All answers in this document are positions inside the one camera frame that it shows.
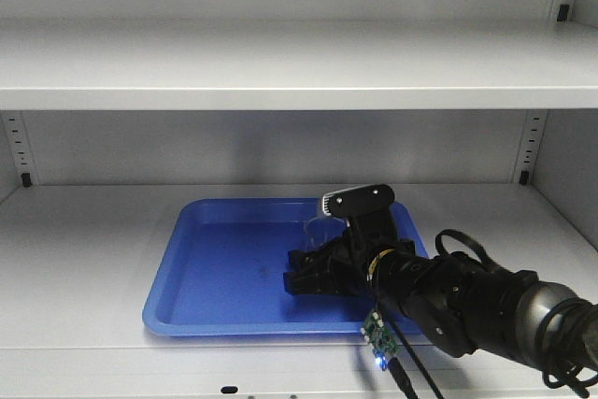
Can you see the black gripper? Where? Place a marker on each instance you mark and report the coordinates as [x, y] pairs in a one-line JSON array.
[[348, 263]]

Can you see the clear glass beaker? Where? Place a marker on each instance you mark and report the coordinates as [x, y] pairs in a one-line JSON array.
[[320, 230]]

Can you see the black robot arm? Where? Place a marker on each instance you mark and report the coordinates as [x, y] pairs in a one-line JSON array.
[[461, 299]]

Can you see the blue plastic tray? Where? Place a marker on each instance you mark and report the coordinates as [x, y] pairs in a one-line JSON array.
[[222, 274]]

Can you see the green circuit board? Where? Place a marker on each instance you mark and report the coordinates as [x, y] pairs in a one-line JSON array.
[[380, 339]]

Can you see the grey metal shelf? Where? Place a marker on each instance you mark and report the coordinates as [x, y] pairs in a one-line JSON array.
[[115, 114]]

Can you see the wrist camera with grey mount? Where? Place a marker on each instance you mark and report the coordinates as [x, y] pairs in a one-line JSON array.
[[367, 210]]

